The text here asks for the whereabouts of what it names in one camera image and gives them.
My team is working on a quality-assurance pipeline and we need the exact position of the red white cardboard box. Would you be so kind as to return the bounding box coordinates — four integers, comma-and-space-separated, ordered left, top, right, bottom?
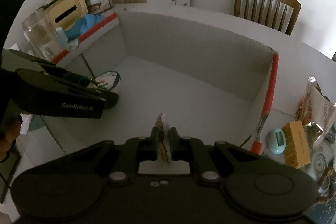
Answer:
44, 11, 275, 153

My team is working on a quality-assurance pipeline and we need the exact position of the blue cloth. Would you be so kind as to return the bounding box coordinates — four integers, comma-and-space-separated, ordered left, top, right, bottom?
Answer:
65, 14, 105, 40

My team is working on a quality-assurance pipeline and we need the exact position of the beige plush keychain figure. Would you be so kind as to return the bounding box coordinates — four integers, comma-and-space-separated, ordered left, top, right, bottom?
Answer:
154, 113, 169, 163

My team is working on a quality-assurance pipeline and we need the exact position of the clear glass jar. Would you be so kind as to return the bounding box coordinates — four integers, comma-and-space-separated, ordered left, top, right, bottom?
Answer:
22, 7, 68, 63

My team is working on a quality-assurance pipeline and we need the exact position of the teal pencil sharpener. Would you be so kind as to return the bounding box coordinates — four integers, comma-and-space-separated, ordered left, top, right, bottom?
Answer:
268, 128, 286, 155

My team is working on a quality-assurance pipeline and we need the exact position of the green white doll toy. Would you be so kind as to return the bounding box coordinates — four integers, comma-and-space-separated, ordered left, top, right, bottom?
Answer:
87, 70, 121, 94

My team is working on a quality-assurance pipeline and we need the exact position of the yellow tissue box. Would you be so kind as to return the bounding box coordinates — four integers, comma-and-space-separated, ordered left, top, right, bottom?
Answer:
43, 0, 88, 30

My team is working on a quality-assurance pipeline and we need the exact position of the yellow small box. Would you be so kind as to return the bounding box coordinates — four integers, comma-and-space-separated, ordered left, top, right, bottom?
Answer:
282, 121, 311, 168

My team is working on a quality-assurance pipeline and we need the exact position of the light blue correction tape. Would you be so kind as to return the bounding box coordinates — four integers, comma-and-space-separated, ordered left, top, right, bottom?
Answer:
307, 141, 334, 181

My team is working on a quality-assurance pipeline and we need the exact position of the brown wooden chair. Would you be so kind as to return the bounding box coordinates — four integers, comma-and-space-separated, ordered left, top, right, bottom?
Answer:
234, 0, 301, 36

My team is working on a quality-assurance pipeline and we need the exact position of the silver foil snack bag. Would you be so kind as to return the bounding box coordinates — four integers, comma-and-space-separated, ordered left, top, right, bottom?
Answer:
298, 76, 335, 149

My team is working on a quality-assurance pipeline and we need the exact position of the left hand with glove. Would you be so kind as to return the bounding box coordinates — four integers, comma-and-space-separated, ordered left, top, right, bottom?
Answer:
1, 98, 22, 161

